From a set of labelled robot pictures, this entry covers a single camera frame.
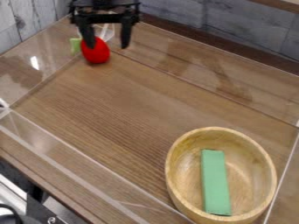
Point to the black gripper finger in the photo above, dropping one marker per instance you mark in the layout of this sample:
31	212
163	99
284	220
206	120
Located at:
125	34
87	33

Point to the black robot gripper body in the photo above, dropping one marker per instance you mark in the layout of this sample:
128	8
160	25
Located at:
88	12

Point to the red plush fruit green leaf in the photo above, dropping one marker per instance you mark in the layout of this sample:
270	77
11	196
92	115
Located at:
95	55

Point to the round wooden bowl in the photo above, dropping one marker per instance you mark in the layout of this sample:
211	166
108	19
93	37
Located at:
251	174

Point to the green rectangular block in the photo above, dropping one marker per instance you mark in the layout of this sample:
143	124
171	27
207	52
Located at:
215	187

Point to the clear acrylic tray enclosure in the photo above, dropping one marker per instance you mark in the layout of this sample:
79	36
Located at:
87	129

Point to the black metal mount bracket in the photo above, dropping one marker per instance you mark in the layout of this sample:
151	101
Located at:
37	211

